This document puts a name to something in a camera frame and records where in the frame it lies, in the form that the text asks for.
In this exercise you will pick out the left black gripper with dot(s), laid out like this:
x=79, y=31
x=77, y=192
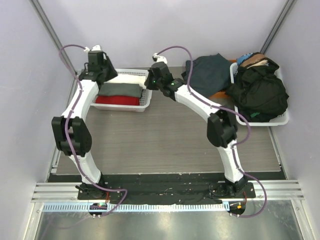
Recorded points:
x=114, y=73

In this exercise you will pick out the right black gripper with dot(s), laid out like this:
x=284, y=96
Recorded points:
x=150, y=78

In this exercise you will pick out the grey t shirt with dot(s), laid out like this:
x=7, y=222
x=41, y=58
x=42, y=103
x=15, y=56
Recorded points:
x=120, y=89

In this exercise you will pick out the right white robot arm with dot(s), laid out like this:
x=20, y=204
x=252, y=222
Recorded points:
x=221, y=129

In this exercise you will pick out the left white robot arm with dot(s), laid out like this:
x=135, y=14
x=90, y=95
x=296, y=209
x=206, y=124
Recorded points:
x=71, y=134

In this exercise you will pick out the white rolled t shirt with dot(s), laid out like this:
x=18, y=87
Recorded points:
x=129, y=79

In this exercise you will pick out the red rolled t shirt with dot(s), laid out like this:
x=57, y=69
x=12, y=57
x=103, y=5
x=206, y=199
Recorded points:
x=118, y=100

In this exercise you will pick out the dark teal t shirt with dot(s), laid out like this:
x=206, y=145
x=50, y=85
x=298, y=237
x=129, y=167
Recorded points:
x=210, y=74

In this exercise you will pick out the blue and tan clothes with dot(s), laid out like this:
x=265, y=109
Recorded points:
x=250, y=59

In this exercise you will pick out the black clothes pile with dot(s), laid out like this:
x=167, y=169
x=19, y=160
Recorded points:
x=258, y=93

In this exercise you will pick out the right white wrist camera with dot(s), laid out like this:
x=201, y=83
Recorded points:
x=159, y=58

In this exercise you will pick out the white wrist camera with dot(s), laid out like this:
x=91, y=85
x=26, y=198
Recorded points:
x=94, y=48
x=159, y=58

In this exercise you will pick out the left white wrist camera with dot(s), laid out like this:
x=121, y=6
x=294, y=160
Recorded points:
x=94, y=48

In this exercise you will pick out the left aluminium frame post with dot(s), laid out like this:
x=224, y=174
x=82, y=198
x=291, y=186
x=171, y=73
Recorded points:
x=53, y=35

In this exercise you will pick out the aluminium frame post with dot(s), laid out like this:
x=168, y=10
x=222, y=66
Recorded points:
x=284, y=13
x=53, y=35

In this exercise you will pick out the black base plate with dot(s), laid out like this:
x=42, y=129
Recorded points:
x=181, y=188

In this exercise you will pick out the slotted white cable duct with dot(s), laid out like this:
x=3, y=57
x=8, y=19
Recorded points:
x=91, y=207

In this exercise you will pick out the right aluminium frame post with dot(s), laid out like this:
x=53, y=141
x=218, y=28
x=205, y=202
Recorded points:
x=284, y=13

